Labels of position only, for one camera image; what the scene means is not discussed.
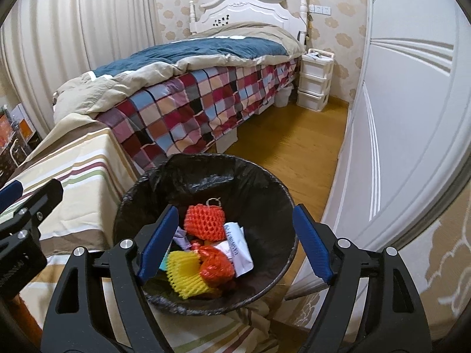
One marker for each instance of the white printed packet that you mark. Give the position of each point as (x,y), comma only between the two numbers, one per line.
(235,253)

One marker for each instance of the blue and beige quilt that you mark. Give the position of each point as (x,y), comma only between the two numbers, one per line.
(184,55)

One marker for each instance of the small white bucket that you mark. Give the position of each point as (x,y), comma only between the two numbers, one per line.
(284,97)

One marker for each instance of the yellow foam fruit net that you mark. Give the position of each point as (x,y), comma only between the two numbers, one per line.
(182,274)

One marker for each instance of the red plastic bag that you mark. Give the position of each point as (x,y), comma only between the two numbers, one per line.
(217,268)

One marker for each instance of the white wall switch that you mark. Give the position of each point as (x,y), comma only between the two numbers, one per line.
(320,9)

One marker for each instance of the striped tablecloth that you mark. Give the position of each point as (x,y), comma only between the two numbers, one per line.
(81,161)

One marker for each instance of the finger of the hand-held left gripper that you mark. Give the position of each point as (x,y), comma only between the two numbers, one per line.
(9,193)
(44,196)

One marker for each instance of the white bed headboard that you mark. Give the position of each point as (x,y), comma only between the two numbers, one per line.
(243,11)

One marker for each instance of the red foam fruit net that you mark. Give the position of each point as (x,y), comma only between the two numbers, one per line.
(204,222)

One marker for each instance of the orange and white box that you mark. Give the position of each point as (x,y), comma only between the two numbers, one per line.
(24,125)

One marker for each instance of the white wardrobe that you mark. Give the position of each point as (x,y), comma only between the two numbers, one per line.
(404,117)

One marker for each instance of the trash bin with black bag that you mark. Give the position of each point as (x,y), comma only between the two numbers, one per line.
(220,184)

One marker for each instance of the white curtain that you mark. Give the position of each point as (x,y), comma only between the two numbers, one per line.
(73,44)

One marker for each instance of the white plastic drawer unit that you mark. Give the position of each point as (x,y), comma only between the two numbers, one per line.
(314,81)

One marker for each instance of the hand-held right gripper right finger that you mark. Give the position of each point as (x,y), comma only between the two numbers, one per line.
(312,242)

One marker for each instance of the dark patterned storage box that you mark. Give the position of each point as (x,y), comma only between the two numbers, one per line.
(13,161)

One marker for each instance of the plaid bed sheet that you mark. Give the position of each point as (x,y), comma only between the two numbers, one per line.
(191,110)

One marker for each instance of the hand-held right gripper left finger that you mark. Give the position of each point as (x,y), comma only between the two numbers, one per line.
(158,242)

